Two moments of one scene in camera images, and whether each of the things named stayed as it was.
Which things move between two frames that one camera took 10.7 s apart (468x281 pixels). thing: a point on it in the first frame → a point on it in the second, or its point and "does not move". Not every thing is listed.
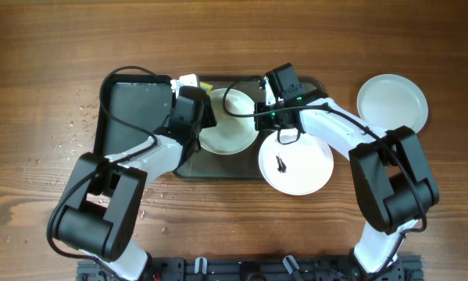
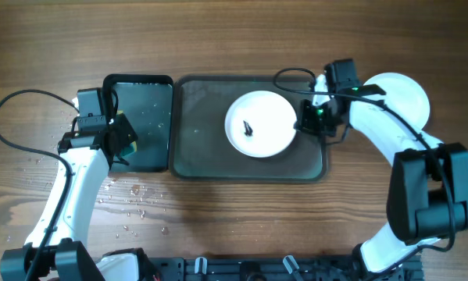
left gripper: x=207 y=115 → x=123 y=133
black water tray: x=132 y=108 does not move
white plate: x=295 y=163 → x=261 y=123
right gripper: x=262 y=122 → x=309 y=118
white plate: x=230 y=135 → x=404 y=96
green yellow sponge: x=206 y=87 → x=130 y=149
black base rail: x=256 y=268 does not move
